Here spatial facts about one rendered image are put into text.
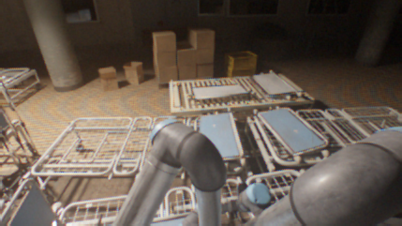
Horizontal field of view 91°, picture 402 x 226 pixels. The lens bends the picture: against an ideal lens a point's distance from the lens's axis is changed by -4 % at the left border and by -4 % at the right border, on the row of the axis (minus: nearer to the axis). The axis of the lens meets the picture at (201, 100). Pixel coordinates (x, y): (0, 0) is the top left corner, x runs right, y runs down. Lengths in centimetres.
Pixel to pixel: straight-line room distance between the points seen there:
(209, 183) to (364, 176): 38
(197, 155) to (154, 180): 16
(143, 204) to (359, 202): 54
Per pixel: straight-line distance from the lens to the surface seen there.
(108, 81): 464
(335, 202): 39
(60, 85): 513
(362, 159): 40
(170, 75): 434
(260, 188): 92
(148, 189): 69
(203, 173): 61
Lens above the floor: 190
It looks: 29 degrees down
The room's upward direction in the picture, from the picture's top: straight up
